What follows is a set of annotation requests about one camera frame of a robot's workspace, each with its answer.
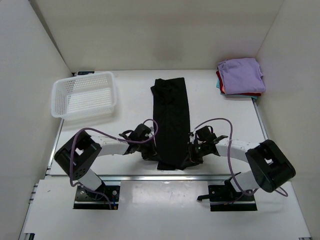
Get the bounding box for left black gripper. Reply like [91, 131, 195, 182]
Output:
[136, 136, 161, 162]

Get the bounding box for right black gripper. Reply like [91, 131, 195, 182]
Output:
[181, 142, 209, 169]

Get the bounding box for black t shirt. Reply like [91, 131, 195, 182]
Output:
[151, 77, 190, 171]

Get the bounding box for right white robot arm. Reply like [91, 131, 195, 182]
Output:
[189, 126, 296, 200]

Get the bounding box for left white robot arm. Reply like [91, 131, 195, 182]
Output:
[54, 123, 158, 199]

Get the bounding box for teal folded t shirt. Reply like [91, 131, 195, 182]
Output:
[216, 79, 223, 91]

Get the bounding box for red folded t shirt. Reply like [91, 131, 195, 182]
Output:
[216, 70, 223, 85]

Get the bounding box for white plastic basket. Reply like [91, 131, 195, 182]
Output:
[50, 71, 117, 121]

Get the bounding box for purple folded t shirt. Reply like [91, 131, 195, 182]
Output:
[217, 57, 266, 95]

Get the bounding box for small dark label plate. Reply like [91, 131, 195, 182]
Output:
[77, 71, 95, 76]

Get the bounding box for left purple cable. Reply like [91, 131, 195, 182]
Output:
[69, 118, 160, 210]

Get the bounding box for purple cable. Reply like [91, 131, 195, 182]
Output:
[69, 118, 160, 210]
[191, 117, 289, 198]

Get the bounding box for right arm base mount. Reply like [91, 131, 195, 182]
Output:
[197, 179, 258, 212]

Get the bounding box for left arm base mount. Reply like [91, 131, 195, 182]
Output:
[73, 182, 121, 211]

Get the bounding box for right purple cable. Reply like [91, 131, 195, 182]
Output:
[191, 117, 289, 198]

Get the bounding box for aluminium rail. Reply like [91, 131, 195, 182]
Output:
[46, 174, 281, 182]

